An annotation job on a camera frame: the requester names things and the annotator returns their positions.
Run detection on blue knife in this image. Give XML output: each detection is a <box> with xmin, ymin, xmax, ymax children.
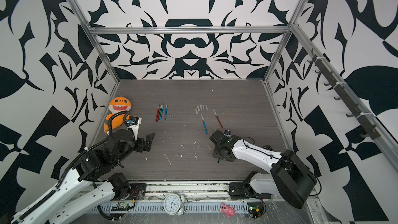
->
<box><xmin>164</xmin><ymin>103</ymin><xmax>168</xmax><ymax>120</ymax></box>
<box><xmin>159</xmin><ymin>104</ymin><xmax>164</xmax><ymax>120</ymax></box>
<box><xmin>201</xmin><ymin>113</ymin><xmax>208</xmax><ymax>134</ymax></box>

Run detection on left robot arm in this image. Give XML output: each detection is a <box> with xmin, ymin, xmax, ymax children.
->
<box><xmin>1</xmin><ymin>129</ymin><xmax>155</xmax><ymax>224</ymax></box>

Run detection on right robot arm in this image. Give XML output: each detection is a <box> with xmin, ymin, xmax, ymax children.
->
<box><xmin>209</xmin><ymin>130</ymin><xmax>318</xmax><ymax>209</ymax></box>

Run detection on orange shark plush toy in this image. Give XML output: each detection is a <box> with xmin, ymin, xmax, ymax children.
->
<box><xmin>104</xmin><ymin>96</ymin><xmax>132</xmax><ymax>134</ymax></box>

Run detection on black remote control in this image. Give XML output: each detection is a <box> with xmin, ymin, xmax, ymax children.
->
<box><xmin>262</xmin><ymin>145</ymin><xmax>274</xmax><ymax>151</ymax></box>

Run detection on white alarm clock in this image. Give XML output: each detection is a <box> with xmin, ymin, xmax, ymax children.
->
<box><xmin>163</xmin><ymin>193</ymin><xmax>188</xmax><ymax>216</ymax></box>

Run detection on pink pig toy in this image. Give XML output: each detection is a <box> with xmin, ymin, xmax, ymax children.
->
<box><xmin>220</xmin><ymin>203</ymin><xmax>236</xmax><ymax>218</ymax></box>

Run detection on green circuit board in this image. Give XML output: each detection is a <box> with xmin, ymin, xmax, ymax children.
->
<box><xmin>248</xmin><ymin>202</ymin><xmax>266</xmax><ymax>219</ymax></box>

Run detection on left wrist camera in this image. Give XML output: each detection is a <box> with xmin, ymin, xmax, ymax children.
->
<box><xmin>126</xmin><ymin>116</ymin><xmax>142</xmax><ymax>140</ymax></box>

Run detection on black corrugated cable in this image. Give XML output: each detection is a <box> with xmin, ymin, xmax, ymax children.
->
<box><xmin>18</xmin><ymin>110</ymin><xmax>137</xmax><ymax>222</ymax></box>

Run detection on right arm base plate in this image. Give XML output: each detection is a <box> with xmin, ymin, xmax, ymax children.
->
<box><xmin>228</xmin><ymin>183</ymin><xmax>272</xmax><ymax>200</ymax></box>

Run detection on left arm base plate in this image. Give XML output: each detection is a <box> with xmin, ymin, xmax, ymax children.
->
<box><xmin>112</xmin><ymin>182</ymin><xmax>147</xmax><ymax>201</ymax></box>

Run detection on left circuit board wires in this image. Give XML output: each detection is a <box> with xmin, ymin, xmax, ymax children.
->
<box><xmin>111</xmin><ymin>200</ymin><xmax>136</xmax><ymax>213</ymax></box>

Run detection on wall hook rack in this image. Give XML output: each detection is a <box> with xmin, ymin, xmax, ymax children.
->
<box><xmin>309</xmin><ymin>55</ymin><xmax>383</xmax><ymax>140</ymax></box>

